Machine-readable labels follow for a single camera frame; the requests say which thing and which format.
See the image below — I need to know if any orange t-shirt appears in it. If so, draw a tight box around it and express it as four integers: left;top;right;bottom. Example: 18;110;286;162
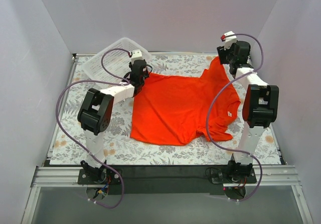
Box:
130;57;241;146

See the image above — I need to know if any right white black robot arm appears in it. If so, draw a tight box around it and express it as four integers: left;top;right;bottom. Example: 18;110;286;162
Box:
217;40;279;182

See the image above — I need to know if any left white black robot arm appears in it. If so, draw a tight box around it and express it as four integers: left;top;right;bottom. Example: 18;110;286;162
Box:
77;59;150;183

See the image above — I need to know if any white plastic basket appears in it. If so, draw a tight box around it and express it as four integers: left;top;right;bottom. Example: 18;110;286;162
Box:
82;37;152;82

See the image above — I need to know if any floral patterned table mat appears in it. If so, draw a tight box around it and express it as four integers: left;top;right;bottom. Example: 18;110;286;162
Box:
50;53;281;166

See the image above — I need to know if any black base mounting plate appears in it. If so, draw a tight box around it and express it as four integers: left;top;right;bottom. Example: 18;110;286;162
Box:
77;165;258;195

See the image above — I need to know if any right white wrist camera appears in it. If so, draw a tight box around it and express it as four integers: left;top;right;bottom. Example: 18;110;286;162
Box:
221;31;237;50

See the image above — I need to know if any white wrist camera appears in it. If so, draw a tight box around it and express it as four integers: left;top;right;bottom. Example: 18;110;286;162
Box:
221;31;237;50
131;49;143;62

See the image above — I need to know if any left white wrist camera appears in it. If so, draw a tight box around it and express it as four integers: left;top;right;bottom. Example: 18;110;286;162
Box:
131;49;143;62

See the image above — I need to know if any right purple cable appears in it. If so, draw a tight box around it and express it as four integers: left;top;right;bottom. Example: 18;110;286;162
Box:
205;32;265;202

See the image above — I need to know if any purple cable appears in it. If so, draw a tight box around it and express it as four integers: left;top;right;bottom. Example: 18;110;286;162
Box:
205;32;265;202
55;48;133;209

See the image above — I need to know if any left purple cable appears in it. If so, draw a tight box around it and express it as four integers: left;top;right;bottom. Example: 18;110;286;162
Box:
55;48;133;209

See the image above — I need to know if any aluminium frame rail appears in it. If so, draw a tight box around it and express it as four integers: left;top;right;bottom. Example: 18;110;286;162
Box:
22;165;313;223

